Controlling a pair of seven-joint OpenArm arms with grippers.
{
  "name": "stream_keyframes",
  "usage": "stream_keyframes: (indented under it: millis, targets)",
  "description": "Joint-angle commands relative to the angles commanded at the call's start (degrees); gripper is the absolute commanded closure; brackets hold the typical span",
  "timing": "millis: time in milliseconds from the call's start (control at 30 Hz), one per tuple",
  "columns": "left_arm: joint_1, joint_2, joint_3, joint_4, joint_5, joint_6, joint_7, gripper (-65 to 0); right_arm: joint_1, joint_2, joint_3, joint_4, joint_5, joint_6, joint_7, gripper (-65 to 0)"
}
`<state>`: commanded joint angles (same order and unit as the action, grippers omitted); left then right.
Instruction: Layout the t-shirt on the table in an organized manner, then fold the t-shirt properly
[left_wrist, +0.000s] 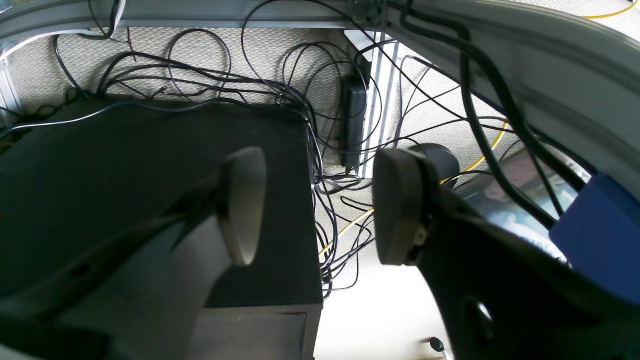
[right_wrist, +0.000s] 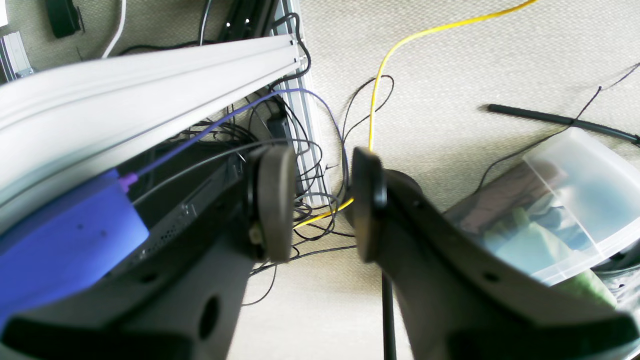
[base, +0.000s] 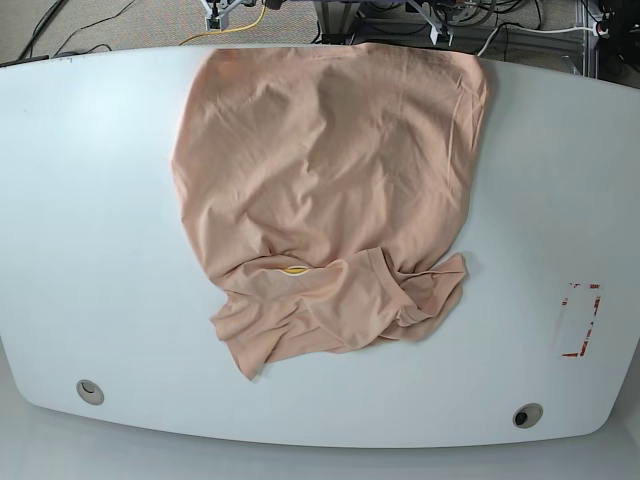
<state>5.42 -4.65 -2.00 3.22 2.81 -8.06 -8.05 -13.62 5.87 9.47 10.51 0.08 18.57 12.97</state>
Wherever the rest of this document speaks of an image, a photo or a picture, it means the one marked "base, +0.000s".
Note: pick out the peach t-shirt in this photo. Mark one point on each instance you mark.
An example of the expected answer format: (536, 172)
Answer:
(321, 189)

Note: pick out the right table grommet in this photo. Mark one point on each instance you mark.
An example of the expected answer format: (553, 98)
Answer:
(527, 416)

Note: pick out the table grommet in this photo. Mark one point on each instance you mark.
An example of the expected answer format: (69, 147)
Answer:
(527, 416)
(90, 392)

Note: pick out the left table grommet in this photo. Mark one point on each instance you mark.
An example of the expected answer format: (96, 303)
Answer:
(90, 392)

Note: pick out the red tape rectangle marking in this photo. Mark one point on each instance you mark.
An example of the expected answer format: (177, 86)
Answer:
(579, 311)

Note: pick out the aluminium frame stand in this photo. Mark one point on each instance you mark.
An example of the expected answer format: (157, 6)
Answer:
(336, 21)

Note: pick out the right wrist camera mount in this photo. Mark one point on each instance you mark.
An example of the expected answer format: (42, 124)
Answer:
(217, 13)

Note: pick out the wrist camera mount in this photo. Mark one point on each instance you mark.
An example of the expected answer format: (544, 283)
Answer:
(440, 32)
(217, 13)

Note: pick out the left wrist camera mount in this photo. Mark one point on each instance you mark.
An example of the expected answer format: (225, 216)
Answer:
(440, 32)

